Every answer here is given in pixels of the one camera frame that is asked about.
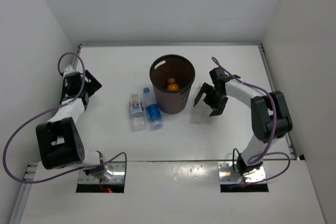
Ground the metal table edge rail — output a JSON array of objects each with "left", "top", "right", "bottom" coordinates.
[{"left": 78, "top": 42, "right": 262, "bottom": 49}]

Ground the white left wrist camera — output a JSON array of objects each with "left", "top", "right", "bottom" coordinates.
[{"left": 62, "top": 65, "right": 76, "bottom": 77}]

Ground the brown plastic waste bin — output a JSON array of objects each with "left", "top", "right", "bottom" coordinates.
[{"left": 149, "top": 54, "right": 195, "bottom": 114}]

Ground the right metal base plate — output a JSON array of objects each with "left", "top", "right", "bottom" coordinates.
[{"left": 218, "top": 161, "right": 268, "bottom": 184}]

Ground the blue label water bottle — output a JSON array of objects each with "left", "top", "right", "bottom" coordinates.
[{"left": 143, "top": 87, "right": 163, "bottom": 130}]

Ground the clear plastic bottle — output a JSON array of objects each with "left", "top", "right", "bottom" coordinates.
[{"left": 190, "top": 93, "right": 212, "bottom": 124}]

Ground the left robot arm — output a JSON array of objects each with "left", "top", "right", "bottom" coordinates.
[{"left": 36, "top": 66, "right": 112, "bottom": 182}]

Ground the orange juice bottle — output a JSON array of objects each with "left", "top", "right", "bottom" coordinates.
[{"left": 166, "top": 78, "right": 180, "bottom": 91}]

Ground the orange label clear bottle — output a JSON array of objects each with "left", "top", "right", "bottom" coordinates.
[{"left": 129, "top": 93, "right": 146, "bottom": 132}]

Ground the metal base plate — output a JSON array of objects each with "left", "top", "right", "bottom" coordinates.
[
  {"left": 78, "top": 162, "right": 126, "bottom": 185},
  {"left": 218, "top": 161, "right": 268, "bottom": 184}
]

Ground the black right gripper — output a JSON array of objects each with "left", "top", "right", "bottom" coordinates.
[{"left": 195, "top": 83, "right": 228, "bottom": 117}]

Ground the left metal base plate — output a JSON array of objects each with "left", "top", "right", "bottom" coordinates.
[{"left": 78, "top": 162, "right": 126, "bottom": 185}]

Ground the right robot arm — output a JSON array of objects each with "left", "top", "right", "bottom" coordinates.
[{"left": 194, "top": 67, "right": 293, "bottom": 175}]

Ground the black cable at base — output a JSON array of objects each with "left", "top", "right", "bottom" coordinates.
[{"left": 233, "top": 148, "right": 244, "bottom": 176}]

